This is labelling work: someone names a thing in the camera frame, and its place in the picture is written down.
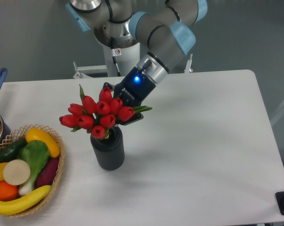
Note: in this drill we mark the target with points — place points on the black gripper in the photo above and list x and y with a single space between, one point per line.
132 90

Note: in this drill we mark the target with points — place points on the red tulip bouquet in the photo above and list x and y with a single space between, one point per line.
97 117

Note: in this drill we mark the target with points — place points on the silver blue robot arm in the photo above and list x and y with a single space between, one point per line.
140 47

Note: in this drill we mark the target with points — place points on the dark grey ribbed vase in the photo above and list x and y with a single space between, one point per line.
110 151

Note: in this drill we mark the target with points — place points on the green bok choy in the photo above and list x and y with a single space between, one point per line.
35 154

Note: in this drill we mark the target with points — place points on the woven wicker basket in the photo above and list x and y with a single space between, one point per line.
20 133

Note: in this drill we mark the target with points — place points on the purple sweet potato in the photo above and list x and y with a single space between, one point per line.
46 177

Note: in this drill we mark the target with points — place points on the dark green cucumber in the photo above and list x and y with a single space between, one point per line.
11 151

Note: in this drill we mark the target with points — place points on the orange fruit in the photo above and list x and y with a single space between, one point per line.
8 192

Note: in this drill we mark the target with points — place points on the yellow banana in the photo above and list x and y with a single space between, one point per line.
21 204

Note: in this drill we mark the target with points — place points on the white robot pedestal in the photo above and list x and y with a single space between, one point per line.
120 61

